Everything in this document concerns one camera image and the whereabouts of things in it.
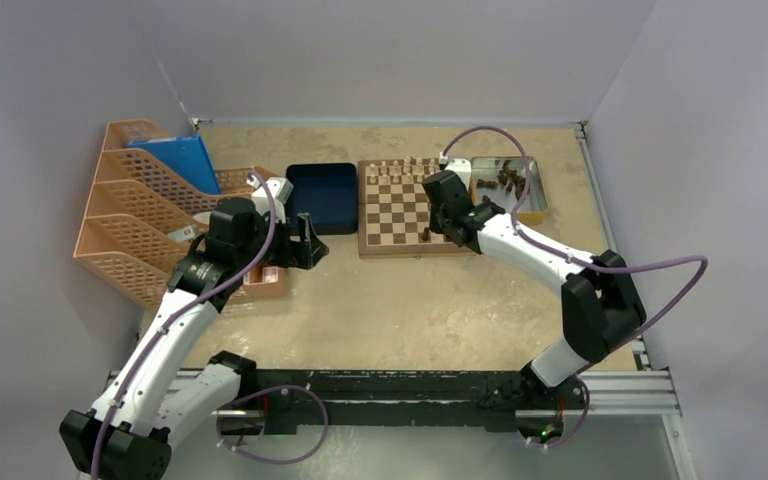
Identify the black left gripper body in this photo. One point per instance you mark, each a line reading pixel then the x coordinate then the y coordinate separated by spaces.
pixel 284 251

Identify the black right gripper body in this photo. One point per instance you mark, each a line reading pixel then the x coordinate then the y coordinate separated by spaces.
pixel 438 223

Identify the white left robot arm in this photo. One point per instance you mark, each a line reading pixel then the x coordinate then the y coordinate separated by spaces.
pixel 131 430

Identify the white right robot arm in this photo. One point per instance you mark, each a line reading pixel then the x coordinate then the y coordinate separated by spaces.
pixel 600 305

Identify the wooden chess board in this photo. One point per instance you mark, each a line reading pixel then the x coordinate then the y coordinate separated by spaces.
pixel 392 219

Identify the row of light chess pieces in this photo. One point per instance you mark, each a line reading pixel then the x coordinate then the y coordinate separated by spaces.
pixel 408 170

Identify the pile of dark chess pieces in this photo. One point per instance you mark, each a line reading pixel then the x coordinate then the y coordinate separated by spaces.
pixel 505 174

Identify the orange plastic basket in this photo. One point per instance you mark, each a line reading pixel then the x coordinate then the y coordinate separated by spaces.
pixel 263 282

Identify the gold metal tin tray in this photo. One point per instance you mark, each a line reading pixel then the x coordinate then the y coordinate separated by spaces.
pixel 535 206

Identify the dark blue tin box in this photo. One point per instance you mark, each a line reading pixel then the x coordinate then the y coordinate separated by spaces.
pixel 328 192

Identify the blue folder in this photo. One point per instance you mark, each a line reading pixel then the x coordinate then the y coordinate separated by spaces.
pixel 185 155

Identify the orange plastic file rack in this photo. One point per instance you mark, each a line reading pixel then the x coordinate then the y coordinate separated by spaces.
pixel 134 203

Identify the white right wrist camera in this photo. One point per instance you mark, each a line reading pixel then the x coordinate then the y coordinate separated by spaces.
pixel 461 167

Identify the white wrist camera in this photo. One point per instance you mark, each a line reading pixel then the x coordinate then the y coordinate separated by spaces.
pixel 271 196
pixel 461 167

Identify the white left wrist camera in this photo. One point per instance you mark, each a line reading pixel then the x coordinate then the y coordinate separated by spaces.
pixel 271 196

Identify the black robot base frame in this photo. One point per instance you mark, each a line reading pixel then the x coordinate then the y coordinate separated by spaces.
pixel 496 401

